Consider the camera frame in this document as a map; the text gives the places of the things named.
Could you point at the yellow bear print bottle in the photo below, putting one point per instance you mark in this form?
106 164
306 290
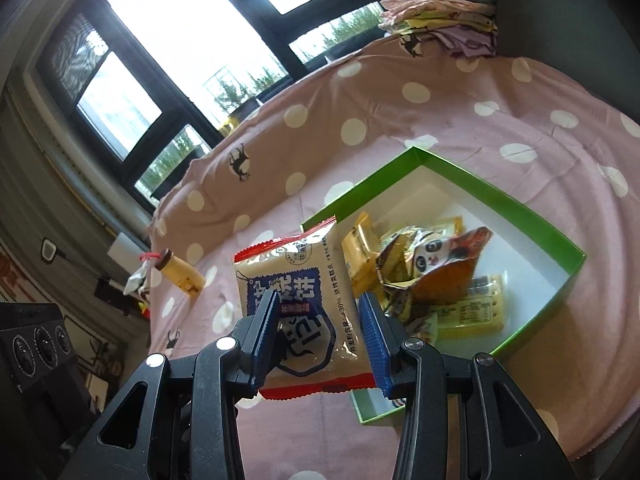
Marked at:
180 272

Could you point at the gold dark panda snack packet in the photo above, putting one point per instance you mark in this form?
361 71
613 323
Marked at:
405 260

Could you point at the grey curtain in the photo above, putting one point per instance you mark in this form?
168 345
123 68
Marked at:
50 185

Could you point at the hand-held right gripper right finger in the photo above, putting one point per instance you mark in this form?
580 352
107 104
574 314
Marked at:
375 350

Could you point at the stack of folded clothes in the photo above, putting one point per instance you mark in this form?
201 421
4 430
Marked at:
445 15

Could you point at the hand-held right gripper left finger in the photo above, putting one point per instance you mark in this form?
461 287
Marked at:
265 340

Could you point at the white box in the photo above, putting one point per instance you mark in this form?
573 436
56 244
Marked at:
125 250

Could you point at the white cloth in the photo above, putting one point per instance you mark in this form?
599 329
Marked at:
134 280

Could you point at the orange snack packet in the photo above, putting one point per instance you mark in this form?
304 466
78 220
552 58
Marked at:
450 275

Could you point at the red yellow bag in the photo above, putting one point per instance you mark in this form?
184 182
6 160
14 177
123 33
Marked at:
145 310

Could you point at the grey sofa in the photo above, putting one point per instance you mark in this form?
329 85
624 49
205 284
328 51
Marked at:
565 25

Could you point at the green cardboard box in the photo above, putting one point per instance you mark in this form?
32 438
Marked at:
500 210

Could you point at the black appliance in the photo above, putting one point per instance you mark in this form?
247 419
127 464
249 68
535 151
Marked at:
112 290

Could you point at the yellow snack packet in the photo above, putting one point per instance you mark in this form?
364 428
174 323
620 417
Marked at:
362 267

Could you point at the white blue red-edged snack packet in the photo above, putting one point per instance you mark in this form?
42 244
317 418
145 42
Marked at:
300 280

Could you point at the black framed window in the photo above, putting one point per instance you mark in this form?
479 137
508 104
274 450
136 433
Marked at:
200 35

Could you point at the clear cracker packet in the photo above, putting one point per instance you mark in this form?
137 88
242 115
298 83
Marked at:
475 307

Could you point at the yellow container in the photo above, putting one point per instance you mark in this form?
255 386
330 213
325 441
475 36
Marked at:
231 122

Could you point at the white wall thermostat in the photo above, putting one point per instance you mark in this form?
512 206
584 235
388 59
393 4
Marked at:
48 250

